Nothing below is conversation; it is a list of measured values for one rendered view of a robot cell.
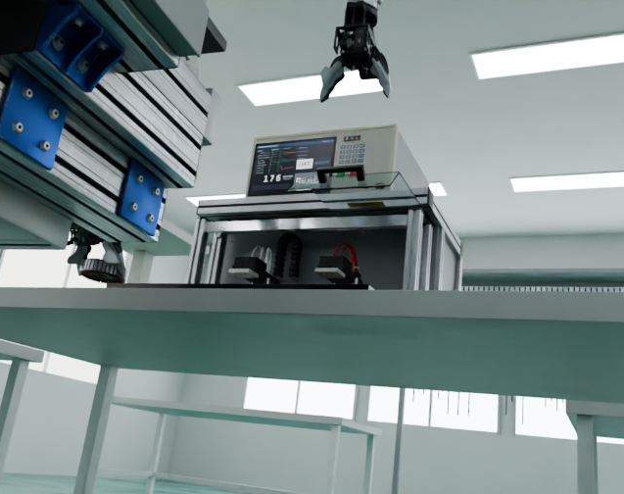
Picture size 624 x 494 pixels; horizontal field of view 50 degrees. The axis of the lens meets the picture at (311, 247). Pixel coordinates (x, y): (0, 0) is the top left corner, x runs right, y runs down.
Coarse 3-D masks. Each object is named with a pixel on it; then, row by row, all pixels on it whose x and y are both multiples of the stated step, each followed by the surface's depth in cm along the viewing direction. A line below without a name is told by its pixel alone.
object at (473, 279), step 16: (464, 272) 492; (480, 272) 488; (496, 272) 483; (512, 272) 479; (528, 272) 474; (544, 272) 470; (560, 272) 466; (576, 272) 462; (592, 272) 458; (608, 272) 454; (464, 288) 532; (480, 288) 527; (496, 288) 522; (512, 288) 516; (528, 288) 511; (544, 288) 506; (560, 288) 501; (576, 288) 497; (592, 288) 492; (608, 288) 472; (400, 400) 502; (448, 400) 490; (400, 416) 498; (400, 432) 494; (400, 448) 490; (400, 464) 490
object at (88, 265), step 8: (88, 264) 160; (96, 264) 159; (104, 264) 159; (112, 264) 160; (80, 272) 163; (88, 272) 160; (96, 272) 159; (104, 272) 160; (112, 272) 160; (96, 280) 167; (104, 280) 167; (112, 280) 166; (120, 280) 163
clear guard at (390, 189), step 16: (336, 176) 152; (352, 176) 150; (368, 176) 148; (384, 176) 145; (400, 176) 148; (320, 192) 162; (336, 192) 161; (352, 192) 160; (368, 192) 159; (384, 192) 158; (400, 192) 157; (336, 208) 171; (352, 208) 170; (368, 208) 168; (384, 208) 167; (400, 208) 166; (416, 208) 165
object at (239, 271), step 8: (240, 264) 173; (248, 264) 172; (256, 264) 171; (264, 264) 176; (232, 272) 171; (240, 272) 170; (248, 272) 169; (256, 272) 172; (264, 272) 175; (248, 280) 181; (256, 280) 180; (264, 280) 178; (272, 280) 179
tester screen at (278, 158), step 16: (288, 144) 190; (304, 144) 188; (320, 144) 186; (256, 160) 193; (272, 160) 190; (288, 160) 188; (256, 176) 191; (288, 176) 186; (256, 192) 189; (272, 192) 187
